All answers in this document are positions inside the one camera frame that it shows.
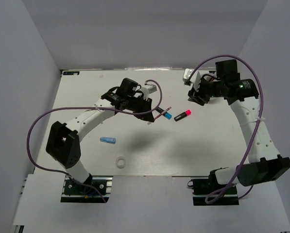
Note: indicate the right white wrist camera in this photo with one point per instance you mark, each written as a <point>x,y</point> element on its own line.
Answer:
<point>191,78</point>

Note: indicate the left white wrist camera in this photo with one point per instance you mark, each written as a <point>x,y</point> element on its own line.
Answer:
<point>149,88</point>

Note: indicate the black highlighter pink cap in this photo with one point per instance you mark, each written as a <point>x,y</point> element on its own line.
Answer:
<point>182,115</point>

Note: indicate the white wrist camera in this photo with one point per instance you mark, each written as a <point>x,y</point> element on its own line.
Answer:
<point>191,78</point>
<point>149,88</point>

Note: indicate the blue correction tape dispenser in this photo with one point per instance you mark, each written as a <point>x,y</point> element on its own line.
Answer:
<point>109,140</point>

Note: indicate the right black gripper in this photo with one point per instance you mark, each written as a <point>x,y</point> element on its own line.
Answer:
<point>196,96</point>

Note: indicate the red pen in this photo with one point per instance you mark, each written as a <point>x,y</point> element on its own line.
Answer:
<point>159,115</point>

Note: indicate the white tape roll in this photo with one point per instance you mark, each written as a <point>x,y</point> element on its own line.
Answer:
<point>120,162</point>

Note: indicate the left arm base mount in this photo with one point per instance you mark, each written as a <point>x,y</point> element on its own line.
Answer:
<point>75,193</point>

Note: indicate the black highlighter blue cap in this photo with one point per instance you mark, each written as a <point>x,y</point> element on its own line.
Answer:
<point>164,113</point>

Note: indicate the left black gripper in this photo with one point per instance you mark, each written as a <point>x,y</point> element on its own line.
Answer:
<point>146,104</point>

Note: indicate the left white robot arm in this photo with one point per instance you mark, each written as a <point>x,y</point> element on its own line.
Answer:
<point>63,144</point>

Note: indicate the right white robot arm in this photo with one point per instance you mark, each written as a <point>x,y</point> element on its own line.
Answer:
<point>265,163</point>

